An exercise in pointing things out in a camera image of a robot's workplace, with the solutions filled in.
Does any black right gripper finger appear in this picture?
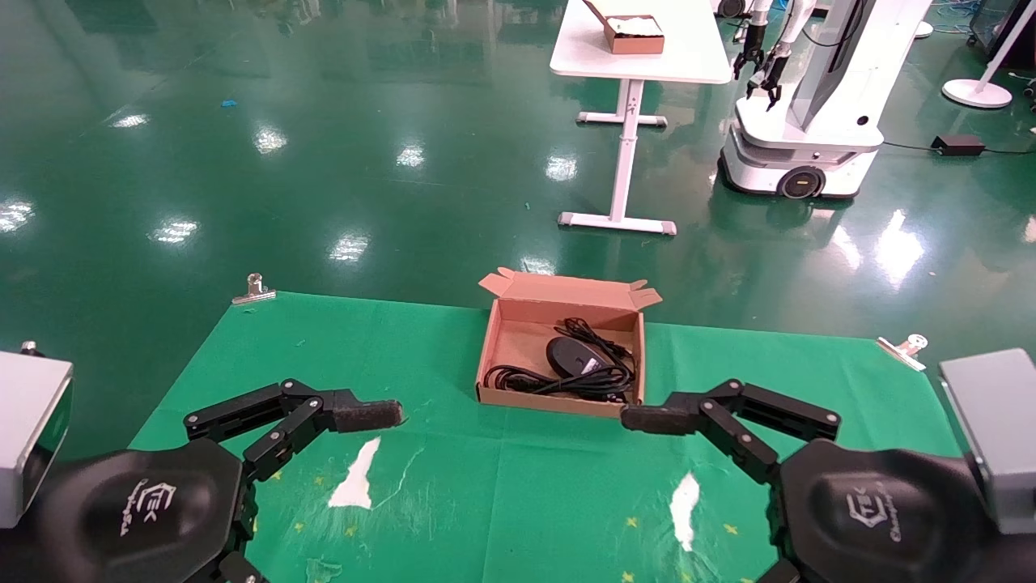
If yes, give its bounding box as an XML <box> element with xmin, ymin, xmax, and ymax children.
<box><xmin>754</xmin><ymin>557</ymin><xmax>802</xmax><ymax>583</ymax></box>

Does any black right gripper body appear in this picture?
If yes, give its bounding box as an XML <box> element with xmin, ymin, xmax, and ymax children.
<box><xmin>767</xmin><ymin>438</ymin><xmax>1036</xmax><ymax>583</ymax></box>

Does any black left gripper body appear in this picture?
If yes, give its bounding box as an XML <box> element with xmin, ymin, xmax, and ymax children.
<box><xmin>0</xmin><ymin>438</ymin><xmax>260</xmax><ymax>583</ymax></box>

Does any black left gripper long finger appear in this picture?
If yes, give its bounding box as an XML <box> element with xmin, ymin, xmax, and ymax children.
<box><xmin>183</xmin><ymin>378</ymin><xmax>405</xmax><ymax>483</ymax></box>

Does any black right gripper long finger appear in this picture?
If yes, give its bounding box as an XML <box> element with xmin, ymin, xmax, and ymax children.
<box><xmin>621</xmin><ymin>379</ymin><xmax>843</xmax><ymax>484</ymax></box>

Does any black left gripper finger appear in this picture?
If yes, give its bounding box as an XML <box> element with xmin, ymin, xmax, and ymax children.
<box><xmin>209</xmin><ymin>552</ymin><xmax>266</xmax><ymax>583</ymax></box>

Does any thick black power cable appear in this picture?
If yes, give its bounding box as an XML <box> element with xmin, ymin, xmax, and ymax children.
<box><xmin>482</xmin><ymin>363</ymin><xmax>637</xmax><ymax>403</ymax></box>

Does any open brown cardboard box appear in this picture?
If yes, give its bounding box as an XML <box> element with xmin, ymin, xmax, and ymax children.
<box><xmin>476</xmin><ymin>267</ymin><xmax>664</xmax><ymax>419</ymax></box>

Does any small brown cardboard box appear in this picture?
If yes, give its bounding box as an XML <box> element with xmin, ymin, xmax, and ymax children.
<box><xmin>582</xmin><ymin>0</ymin><xmax>666</xmax><ymax>56</ymax></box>

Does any silver cloth clip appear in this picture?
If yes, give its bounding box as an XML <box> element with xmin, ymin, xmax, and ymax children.
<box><xmin>876</xmin><ymin>333</ymin><xmax>930</xmax><ymax>372</ymax></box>
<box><xmin>232</xmin><ymin>273</ymin><xmax>278</xmax><ymax>306</ymax></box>

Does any green table cloth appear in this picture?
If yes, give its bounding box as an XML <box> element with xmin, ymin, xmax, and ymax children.
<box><xmin>128</xmin><ymin>291</ymin><xmax>962</xmax><ymax>583</ymax></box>

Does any white wheeled robot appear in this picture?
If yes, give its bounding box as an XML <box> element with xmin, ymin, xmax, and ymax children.
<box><xmin>718</xmin><ymin>0</ymin><xmax>933</xmax><ymax>201</ymax></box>

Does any white standing table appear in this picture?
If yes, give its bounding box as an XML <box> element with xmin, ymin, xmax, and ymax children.
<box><xmin>549</xmin><ymin>0</ymin><xmax>734</xmax><ymax>236</ymax></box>

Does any black power adapter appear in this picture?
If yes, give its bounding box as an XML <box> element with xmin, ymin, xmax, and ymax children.
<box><xmin>930</xmin><ymin>134</ymin><xmax>987</xmax><ymax>158</ymax></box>

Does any white round stand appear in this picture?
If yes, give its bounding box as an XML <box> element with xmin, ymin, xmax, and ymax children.
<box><xmin>942</xmin><ymin>16</ymin><xmax>1036</xmax><ymax>110</ymax></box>

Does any dark cabinet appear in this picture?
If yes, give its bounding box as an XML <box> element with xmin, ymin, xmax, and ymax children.
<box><xmin>970</xmin><ymin>0</ymin><xmax>1036</xmax><ymax>70</ymax></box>

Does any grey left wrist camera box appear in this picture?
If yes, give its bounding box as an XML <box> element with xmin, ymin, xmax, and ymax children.
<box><xmin>0</xmin><ymin>351</ymin><xmax>75</xmax><ymax>529</ymax></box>

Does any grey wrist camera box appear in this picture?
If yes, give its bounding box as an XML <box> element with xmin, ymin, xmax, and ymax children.
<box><xmin>938</xmin><ymin>348</ymin><xmax>1036</xmax><ymax>535</ymax></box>
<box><xmin>0</xmin><ymin>351</ymin><xmax>75</xmax><ymax>529</ymax></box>

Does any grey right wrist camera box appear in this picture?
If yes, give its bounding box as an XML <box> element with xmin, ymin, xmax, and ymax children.
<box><xmin>938</xmin><ymin>348</ymin><xmax>1036</xmax><ymax>535</ymax></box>

